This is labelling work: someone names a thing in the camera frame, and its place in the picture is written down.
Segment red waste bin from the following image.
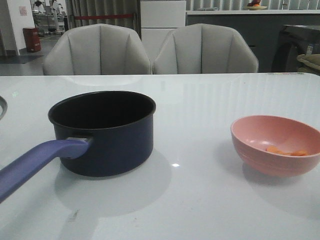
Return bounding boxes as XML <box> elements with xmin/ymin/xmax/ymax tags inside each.
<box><xmin>22</xmin><ymin>27</ymin><xmax>41</xmax><ymax>53</ymax></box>

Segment pink bowl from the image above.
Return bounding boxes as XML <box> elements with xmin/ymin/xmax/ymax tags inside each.
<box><xmin>230</xmin><ymin>115</ymin><xmax>320</xmax><ymax>177</ymax></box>

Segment left grey upholstered chair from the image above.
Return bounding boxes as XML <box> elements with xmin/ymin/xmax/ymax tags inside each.
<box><xmin>42</xmin><ymin>23</ymin><xmax>152</xmax><ymax>76</ymax></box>

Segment dark blue saucepan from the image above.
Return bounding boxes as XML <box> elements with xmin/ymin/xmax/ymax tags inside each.
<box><xmin>0</xmin><ymin>91</ymin><xmax>156</xmax><ymax>201</ymax></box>

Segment white drawer cabinet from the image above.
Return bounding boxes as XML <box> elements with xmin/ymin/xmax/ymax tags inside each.
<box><xmin>140</xmin><ymin>0</ymin><xmax>186</xmax><ymax>62</ymax></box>

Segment black appliance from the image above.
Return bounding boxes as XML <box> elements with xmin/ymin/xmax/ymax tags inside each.
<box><xmin>271</xmin><ymin>25</ymin><xmax>320</xmax><ymax>72</ymax></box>

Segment red barrier belt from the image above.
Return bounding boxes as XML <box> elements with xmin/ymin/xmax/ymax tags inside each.
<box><xmin>74</xmin><ymin>13</ymin><xmax>135</xmax><ymax>20</ymax></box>

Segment fruit plate on counter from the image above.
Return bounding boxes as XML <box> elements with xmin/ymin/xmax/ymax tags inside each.
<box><xmin>245</xmin><ymin>0</ymin><xmax>268</xmax><ymax>11</ymax></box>

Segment grey upholstered chair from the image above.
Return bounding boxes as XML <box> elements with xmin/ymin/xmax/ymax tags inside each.
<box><xmin>152</xmin><ymin>23</ymin><xmax>259</xmax><ymax>75</ymax></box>
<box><xmin>42</xmin><ymin>23</ymin><xmax>152</xmax><ymax>76</ymax></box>

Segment dark grey counter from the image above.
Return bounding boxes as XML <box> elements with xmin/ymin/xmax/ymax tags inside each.
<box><xmin>186</xmin><ymin>10</ymin><xmax>320</xmax><ymax>73</ymax></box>

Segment glass lid with blue knob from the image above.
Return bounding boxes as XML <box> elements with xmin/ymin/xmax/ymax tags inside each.
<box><xmin>0</xmin><ymin>96</ymin><xmax>8</xmax><ymax>120</ymax></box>

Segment orange ham slices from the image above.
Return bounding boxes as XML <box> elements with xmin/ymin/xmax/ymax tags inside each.
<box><xmin>265</xmin><ymin>145</ymin><xmax>309</xmax><ymax>156</ymax></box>

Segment tan cushion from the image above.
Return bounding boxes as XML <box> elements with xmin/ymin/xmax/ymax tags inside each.
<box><xmin>296</xmin><ymin>53</ymin><xmax>320</xmax><ymax>76</ymax></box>

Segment right grey upholstered chair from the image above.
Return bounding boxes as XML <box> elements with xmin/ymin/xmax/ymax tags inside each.
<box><xmin>152</xmin><ymin>23</ymin><xmax>259</xmax><ymax>75</ymax></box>

